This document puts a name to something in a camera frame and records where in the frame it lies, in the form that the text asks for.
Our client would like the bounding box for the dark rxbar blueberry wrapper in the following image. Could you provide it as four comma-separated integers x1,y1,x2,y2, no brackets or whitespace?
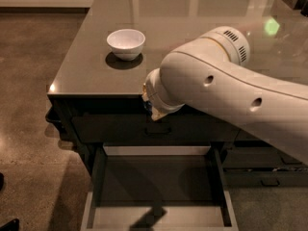
145,101,152,112

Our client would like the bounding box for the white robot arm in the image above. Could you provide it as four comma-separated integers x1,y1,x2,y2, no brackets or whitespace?
142,26,308,165

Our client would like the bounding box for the bottom right drawer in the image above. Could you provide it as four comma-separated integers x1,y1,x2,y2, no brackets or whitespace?
224,171,308,188

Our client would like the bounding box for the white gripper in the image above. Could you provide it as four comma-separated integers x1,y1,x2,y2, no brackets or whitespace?
141,68,184,121

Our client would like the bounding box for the white ceramic bowl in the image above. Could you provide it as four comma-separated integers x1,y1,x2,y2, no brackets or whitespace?
107,29,145,61

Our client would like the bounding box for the black object floor corner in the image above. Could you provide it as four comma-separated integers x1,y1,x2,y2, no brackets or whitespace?
0,218,19,231

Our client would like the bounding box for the dark counter cabinet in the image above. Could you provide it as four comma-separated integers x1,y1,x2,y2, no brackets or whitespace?
44,0,308,231

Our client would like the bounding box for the closed top left drawer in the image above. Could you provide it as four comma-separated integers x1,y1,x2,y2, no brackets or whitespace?
72,114,239,144

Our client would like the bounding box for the open middle drawer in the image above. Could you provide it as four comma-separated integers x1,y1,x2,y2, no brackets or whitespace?
80,146,240,231

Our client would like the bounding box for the middle right drawer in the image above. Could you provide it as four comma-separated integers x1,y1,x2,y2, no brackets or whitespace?
223,146,306,168

